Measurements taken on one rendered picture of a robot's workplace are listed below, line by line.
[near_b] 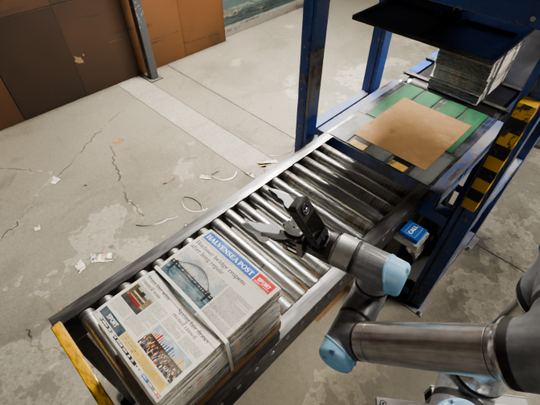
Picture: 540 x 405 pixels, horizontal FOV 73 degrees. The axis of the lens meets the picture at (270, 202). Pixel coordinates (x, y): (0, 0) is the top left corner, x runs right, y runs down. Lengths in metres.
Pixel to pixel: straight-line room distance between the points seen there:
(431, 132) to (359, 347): 1.39
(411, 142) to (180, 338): 1.36
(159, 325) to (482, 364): 0.66
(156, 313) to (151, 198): 1.81
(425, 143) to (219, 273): 1.23
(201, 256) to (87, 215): 1.80
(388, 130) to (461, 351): 1.40
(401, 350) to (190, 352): 0.46
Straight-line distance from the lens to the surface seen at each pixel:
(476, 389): 0.93
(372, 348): 0.72
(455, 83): 2.27
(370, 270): 0.76
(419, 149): 1.82
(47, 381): 2.21
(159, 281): 1.00
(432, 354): 0.65
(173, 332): 0.93
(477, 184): 1.50
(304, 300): 1.20
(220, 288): 0.96
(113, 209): 2.72
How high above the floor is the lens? 1.86
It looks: 47 degrees down
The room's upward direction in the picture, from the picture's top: straight up
